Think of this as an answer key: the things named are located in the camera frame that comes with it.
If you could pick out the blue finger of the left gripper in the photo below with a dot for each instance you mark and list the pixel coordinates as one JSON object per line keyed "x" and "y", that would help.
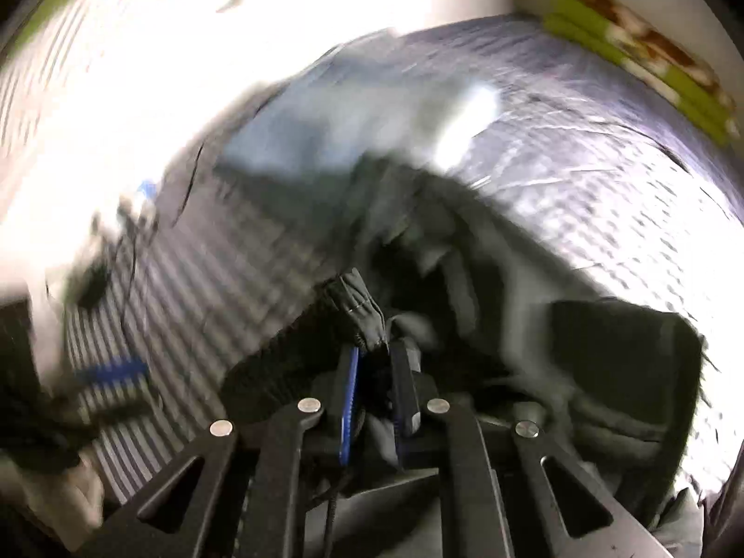
{"x": 112, "y": 373}

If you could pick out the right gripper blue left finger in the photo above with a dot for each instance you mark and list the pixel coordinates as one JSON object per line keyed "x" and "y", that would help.
{"x": 339, "y": 408}

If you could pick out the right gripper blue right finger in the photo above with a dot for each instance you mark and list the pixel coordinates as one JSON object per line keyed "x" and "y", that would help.
{"x": 405, "y": 400}

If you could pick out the black trousers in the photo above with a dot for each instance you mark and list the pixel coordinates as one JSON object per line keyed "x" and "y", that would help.
{"x": 422, "y": 259}

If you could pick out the black power adapter brick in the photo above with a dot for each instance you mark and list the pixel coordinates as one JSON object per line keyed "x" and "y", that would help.
{"x": 86, "y": 284}

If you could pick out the striped blue grey bedspread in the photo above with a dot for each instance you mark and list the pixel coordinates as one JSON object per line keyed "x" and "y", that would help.
{"x": 596, "y": 169}

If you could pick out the folded light blue towel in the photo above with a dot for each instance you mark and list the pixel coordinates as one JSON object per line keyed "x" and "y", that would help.
{"x": 349, "y": 106}

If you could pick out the folded green floral blanket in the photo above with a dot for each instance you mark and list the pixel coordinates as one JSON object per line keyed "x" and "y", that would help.
{"x": 617, "y": 34}

